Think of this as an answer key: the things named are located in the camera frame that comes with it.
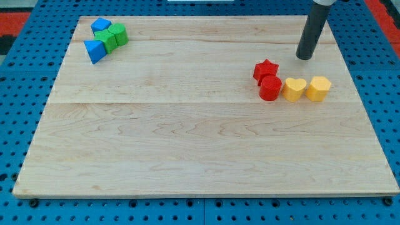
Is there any light wooden board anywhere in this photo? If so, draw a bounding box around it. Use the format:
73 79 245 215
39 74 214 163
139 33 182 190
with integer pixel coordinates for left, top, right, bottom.
13 16 399 199

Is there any green star block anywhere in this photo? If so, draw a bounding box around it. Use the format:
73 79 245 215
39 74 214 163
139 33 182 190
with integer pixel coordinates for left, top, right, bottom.
94 29 118 54

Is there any yellow hexagon block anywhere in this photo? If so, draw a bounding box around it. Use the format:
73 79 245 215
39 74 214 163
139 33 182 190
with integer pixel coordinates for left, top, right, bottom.
305 76 331 102

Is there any blue cube block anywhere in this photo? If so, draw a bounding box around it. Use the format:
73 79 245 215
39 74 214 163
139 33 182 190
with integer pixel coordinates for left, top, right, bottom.
91 17 112 34

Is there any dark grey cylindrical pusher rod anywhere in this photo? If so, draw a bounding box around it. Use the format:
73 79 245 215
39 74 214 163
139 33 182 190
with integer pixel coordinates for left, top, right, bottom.
296 1 331 60

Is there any red cylinder block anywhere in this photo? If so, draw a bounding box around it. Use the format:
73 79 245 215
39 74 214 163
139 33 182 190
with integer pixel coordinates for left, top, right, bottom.
259 76 282 101

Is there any red star block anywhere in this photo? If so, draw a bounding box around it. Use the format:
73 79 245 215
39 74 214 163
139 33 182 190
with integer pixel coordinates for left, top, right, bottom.
253 59 279 86

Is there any yellow heart block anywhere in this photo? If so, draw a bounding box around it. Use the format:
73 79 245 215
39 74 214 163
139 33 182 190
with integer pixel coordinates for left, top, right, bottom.
281 77 307 103

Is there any blue triangle block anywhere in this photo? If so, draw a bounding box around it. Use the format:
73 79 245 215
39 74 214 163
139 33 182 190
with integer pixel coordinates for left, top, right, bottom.
84 40 107 64

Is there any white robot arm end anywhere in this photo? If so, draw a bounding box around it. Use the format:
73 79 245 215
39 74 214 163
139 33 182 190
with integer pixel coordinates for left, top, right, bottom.
313 0 336 6

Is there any green cylinder block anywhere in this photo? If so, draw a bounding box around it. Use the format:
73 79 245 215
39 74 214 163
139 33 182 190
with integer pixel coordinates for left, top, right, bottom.
108 23 129 46

